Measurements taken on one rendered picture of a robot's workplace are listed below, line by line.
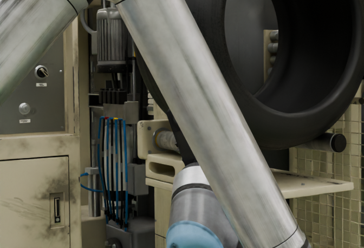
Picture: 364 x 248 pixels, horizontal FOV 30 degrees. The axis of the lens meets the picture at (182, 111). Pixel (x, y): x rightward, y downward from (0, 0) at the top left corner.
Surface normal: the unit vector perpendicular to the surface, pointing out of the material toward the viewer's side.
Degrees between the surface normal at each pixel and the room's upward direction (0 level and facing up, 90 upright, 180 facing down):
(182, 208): 43
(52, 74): 90
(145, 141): 90
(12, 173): 90
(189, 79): 98
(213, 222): 51
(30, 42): 109
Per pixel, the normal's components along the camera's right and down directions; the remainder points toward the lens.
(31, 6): 0.25, -0.03
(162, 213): -0.85, 0.04
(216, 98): 0.46, -0.07
